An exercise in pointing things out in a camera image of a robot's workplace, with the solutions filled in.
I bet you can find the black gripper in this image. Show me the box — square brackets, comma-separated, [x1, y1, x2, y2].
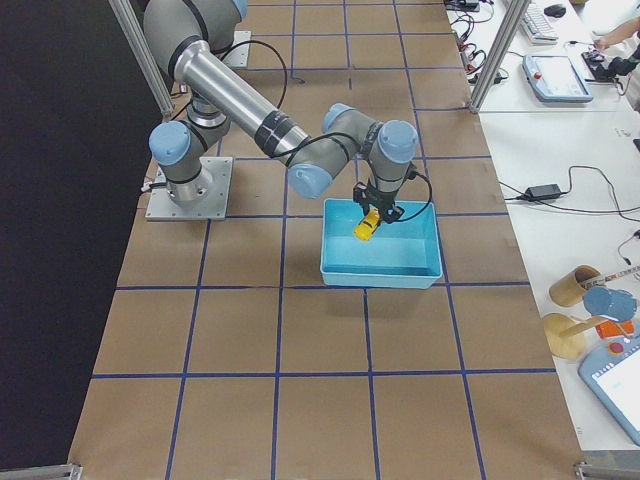
[353, 182, 404, 224]

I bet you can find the yellow beetle toy car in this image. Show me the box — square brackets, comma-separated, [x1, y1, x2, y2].
[353, 208, 382, 242]

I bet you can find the person forearm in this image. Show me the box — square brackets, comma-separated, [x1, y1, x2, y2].
[594, 17, 639, 51]

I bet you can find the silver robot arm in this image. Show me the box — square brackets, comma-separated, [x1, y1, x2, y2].
[143, 1, 418, 224]

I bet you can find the light blue plastic bin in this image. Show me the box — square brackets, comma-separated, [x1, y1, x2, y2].
[320, 199, 442, 289]

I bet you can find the black power adapter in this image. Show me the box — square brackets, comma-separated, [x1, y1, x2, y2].
[523, 184, 563, 201]

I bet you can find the upper wooden cylinder cup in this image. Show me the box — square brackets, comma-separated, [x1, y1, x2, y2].
[548, 265, 600, 307]

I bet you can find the wooden cylinder cup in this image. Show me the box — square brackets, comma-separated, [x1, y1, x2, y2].
[548, 265, 600, 307]
[542, 313, 606, 360]

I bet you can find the far teach pendant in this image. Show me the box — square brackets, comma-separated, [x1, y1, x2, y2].
[522, 55, 593, 103]

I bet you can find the teach pendant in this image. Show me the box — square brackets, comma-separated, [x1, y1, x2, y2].
[578, 337, 639, 446]
[522, 55, 593, 103]

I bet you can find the lower wooden cylinder cup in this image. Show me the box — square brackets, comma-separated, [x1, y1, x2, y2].
[542, 313, 606, 360]

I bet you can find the white keyboard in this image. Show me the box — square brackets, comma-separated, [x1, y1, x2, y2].
[520, 1, 559, 45]

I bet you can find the blue plastic cup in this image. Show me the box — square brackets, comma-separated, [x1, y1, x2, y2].
[583, 286, 638, 322]

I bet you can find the orange small object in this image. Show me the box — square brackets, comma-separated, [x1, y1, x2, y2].
[595, 320, 635, 339]

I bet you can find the black computer mouse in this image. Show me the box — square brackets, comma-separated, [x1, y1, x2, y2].
[543, 4, 567, 18]

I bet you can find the near teach pendant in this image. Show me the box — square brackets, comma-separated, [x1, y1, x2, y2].
[578, 337, 639, 446]

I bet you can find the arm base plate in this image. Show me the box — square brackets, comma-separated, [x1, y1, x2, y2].
[220, 30, 252, 70]
[145, 156, 234, 221]

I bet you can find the aluminium frame post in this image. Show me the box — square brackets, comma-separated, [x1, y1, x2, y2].
[468, 0, 529, 114]

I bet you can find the aluminium corner bracket right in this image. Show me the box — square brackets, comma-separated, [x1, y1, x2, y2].
[574, 462, 640, 480]

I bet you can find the aluminium corner bracket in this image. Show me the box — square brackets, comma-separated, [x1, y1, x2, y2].
[0, 463, 83, 480]
[574, 462, 640, 480]

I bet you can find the aluminium corner bracket left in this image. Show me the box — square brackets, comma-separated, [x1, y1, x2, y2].
[0, 463, 83, 480]

